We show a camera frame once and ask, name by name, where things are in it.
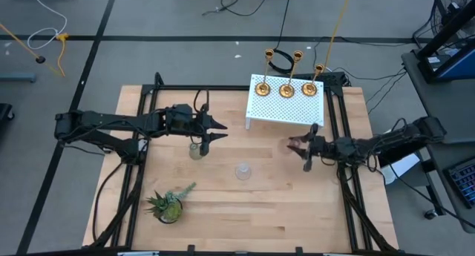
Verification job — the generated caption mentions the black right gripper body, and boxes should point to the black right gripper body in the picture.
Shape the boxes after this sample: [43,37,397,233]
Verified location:
[303,123,358,171]

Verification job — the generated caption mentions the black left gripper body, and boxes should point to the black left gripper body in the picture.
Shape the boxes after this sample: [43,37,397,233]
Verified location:
[165,103,211,157]

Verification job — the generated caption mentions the pink glass vase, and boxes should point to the pink glass vase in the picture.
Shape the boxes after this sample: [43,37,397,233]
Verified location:
[277,135,302,156]

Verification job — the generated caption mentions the short gold candle stick holder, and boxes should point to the short gold candle stick holder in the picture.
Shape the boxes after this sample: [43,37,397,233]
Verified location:
[301,63,326,98]

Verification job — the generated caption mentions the tall gold candle stick holder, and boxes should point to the tall gold candle stick holder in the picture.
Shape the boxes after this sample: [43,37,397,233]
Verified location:
[255,48,275,98]
[278,50,304,99]

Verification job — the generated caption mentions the white perforated metal shelf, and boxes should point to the white perforated metal shelf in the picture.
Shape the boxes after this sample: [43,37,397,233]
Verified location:
[244,73,326,131]

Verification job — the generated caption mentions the black power strip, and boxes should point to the black power strip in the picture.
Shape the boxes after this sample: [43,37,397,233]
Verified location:
[292,70,352,88]

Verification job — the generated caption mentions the potted green succulent plant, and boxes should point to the potted green succulent plant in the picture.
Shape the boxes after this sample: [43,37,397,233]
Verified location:
[145,181,197,225]

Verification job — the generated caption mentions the dark grey desk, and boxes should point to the dark grey desk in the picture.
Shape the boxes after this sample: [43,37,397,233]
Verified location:
[402,50,475,144]

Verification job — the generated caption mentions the black keyboard coloured keys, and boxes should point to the black keyboard coloured keys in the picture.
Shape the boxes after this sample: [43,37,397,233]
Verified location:
[443,157,475,209]

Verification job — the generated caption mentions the blue black computer case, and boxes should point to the blue black computer case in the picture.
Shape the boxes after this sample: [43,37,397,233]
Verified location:
[419,40,475,85]

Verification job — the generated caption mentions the grey table foot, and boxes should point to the grey table foot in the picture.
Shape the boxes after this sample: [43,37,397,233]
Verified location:
[0,72,37,83]

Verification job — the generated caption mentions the black floor object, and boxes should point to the black floor object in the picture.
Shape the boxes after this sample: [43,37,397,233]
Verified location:
[0,102,16,123]

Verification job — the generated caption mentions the black floor fan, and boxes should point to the black floor fan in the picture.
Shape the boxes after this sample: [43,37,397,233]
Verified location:
[430,0,475,42]

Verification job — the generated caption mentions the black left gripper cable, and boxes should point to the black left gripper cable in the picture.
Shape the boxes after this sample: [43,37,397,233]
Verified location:
[192,88,211,112]

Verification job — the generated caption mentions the black aluminium table frame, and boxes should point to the black aluminium table frame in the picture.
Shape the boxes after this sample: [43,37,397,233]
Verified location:
[81,72,400,256]

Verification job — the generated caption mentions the orange hanging rope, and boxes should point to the orange hanging rope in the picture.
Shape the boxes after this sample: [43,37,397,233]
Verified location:
[323,0,353,70]

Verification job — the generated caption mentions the black coiled floor cable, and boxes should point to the black coiled floor cable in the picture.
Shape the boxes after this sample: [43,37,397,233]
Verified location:
[266,0,297,75]

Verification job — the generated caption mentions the yellow cable with plug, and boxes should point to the yellow cable with plug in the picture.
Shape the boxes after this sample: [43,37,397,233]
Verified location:
[55,32,71,78]

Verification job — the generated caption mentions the white floor cable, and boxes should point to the white floor cable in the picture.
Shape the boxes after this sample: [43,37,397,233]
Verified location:
[26,0,68,51]

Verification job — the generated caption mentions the yellow hanging rope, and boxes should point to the yellow hanging rope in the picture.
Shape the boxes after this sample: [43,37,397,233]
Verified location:
[0,22,42,60]

